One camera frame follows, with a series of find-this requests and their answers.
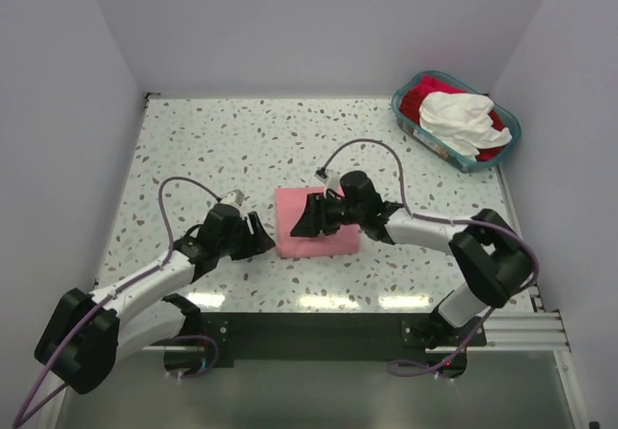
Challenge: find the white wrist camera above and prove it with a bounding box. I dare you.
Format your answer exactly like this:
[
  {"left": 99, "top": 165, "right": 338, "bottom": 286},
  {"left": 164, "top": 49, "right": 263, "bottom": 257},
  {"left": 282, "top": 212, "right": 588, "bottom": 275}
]
[
  {"left": 315, "top": 168, "right": 340, "bottom": 192},
  {"left": 218, "top": 189, "right": 244, "bottom": 210}
]

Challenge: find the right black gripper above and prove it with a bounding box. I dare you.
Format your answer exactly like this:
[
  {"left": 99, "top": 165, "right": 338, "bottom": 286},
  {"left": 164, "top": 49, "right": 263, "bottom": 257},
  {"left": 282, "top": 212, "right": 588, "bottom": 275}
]
[{"left": 291, "top": 192, "right": 364, "bottom": 238}]

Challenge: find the pink t shirt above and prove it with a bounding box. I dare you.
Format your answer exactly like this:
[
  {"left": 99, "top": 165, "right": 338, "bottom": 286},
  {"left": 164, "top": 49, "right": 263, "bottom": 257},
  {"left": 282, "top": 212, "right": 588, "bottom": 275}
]
[{"left": 275, "top": 186, "right": 360, "bottom": 259}]

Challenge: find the red t shirt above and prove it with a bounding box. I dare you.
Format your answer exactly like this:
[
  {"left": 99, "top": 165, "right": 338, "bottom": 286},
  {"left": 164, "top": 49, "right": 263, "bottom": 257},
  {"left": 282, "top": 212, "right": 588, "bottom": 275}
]
[{"left": 400, "top": 74, "right": 508, "bottom": 162}]

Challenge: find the white t shirt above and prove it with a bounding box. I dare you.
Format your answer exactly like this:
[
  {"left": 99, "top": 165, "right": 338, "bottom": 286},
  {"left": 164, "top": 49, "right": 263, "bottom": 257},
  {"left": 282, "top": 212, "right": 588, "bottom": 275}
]
[{"left": 419, "top": 92, "right": 513, "bottom": 161}]

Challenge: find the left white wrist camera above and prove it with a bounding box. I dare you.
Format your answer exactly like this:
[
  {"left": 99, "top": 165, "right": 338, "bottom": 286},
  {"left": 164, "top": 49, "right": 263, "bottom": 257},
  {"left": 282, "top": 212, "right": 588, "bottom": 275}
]
[{"left": 218, "top": 189, "right": 244, "bottom": 210}]

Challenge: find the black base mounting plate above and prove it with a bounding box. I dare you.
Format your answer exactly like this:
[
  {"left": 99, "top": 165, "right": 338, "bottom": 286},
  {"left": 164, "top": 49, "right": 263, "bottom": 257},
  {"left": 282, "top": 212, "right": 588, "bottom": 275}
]
[{"left": 162, "top": 310, "right": 486, "bottom": 382}]

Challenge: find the aluminium frame rail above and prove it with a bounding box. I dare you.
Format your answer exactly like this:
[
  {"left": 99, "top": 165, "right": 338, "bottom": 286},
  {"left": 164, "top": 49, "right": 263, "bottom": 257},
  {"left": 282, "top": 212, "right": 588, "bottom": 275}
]
[{"left": 38, "top": 235, "right": 576, "bottom": 429}]

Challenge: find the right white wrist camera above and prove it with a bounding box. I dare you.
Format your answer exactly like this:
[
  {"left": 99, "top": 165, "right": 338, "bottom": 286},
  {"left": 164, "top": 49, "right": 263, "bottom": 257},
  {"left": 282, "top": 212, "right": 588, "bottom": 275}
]
[{"left": 315, "top": 168, "right": 340, "bottom": 192}]

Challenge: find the teal plastic basket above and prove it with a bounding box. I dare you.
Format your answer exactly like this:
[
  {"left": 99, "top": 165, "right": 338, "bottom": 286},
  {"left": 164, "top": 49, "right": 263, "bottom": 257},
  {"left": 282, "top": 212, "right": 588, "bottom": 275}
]
[{"left": 391, "top": 71, "right": 521, "bottom": 173}]

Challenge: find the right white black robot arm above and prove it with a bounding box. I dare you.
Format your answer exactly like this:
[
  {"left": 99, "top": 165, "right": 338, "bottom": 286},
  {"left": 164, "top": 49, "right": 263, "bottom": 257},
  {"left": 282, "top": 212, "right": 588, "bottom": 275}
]
[{"left": 290, "top": 169, "right": 539, "bottom": 345}]

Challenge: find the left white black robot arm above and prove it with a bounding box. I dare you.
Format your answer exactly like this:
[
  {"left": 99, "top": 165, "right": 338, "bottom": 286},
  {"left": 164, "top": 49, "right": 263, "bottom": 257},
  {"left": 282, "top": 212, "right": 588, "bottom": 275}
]
[{"left": 34, "top": 203, "right": 276, "bottom": 394}]

